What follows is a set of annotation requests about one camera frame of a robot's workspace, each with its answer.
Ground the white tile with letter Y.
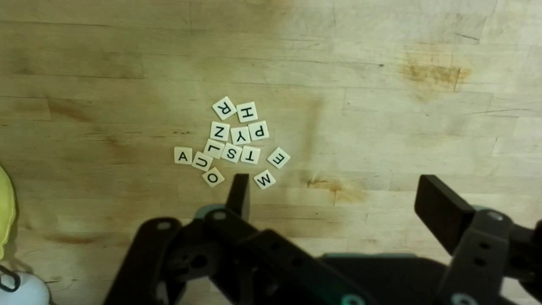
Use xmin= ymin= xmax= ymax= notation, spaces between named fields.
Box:
xmin=230 ymin=126 xmax=252 ymax=146

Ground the white tile with letter M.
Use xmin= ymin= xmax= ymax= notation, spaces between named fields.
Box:
xmin=253 ymin=169 xmax=277 ymax=190

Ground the white tile with letter A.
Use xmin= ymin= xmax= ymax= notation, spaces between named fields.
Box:
xmin=174 ymin=147 xmax=194 ymax=165

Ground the white tile with letter E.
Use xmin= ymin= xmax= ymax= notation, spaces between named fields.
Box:
xmin=266 ymin=147 xmax=291 ymax=169

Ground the white tile with letter O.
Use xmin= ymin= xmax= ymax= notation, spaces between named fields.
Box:
xmin=202 ymin=167 xmax=225 ymax=188

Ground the white tile with letter U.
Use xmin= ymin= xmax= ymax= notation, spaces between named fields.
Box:
xmin=191 ymin=151 xmax=214 ymax=172

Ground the white tile with letter P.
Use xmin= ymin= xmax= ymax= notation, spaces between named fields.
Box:
xmin=248 ymin=121 xmax=270 ymax=141

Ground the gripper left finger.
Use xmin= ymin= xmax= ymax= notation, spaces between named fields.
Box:
xmin=103 ymin=173 xmax=374 ymax=305

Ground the white tile with letter S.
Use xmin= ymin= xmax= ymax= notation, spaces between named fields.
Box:
xmin=221 ymin=142 xmax=243 ymax=164

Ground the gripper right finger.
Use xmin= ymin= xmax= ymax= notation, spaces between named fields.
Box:
xmin=414 ymin=174 xmax=542 ymax=305

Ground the white tile with letter L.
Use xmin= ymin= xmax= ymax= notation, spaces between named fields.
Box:
xmin=203 ymin=139 xmax=225 ymax=160

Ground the white tile with letter H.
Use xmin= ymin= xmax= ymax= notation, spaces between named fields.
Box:
xmin=236 ymin=102 xmax=258 ymax=124

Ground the white tile with letter R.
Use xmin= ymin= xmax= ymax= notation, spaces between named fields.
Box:
xmin=212 ymin=96 xmax=237 ymax=121

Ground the yellow soft object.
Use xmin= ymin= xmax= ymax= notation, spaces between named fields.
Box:
xmin=0 ymin=165 xmax=17 ymax=260

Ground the white round object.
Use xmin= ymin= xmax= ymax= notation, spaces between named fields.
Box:
xmin=0 ymin=266 xmax=51 ymax=305

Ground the white tile with letter T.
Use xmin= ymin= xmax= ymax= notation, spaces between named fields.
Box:
xmin=240 ymin=146 xmax=261 ymax=165

